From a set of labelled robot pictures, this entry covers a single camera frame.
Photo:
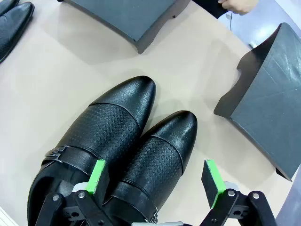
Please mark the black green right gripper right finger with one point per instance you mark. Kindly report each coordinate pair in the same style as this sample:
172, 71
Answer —
215, 179

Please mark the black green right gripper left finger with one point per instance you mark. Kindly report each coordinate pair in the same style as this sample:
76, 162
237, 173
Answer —
94, 179

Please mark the black leather buckle shoe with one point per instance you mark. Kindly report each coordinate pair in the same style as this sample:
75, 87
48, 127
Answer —
14, 28
162, 150
5, 5
105, 122

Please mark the person in black t-shirt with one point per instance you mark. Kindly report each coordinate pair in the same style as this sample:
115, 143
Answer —
207, 5

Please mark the person's left hand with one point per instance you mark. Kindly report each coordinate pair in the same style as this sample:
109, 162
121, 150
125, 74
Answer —
237, 5

